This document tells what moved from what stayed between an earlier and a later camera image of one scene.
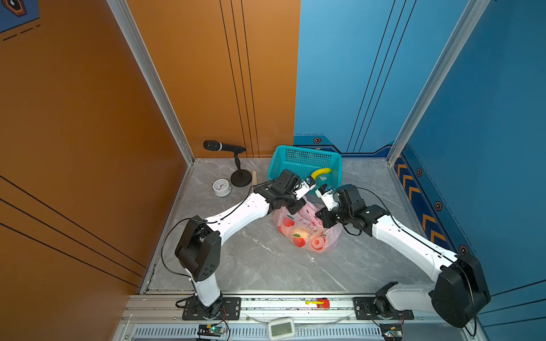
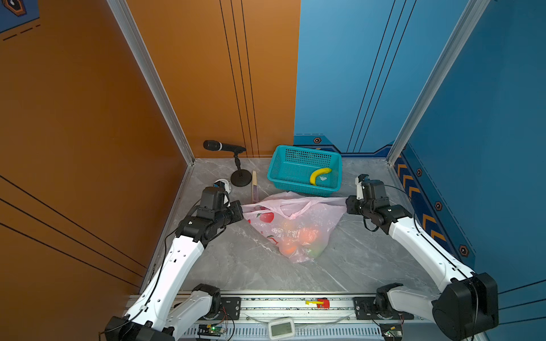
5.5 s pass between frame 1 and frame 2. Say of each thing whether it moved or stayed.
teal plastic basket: stayed
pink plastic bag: moved
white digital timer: stayed
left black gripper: moved
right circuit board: stayed
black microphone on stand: stayed
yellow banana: stayed
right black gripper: moved
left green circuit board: stayed
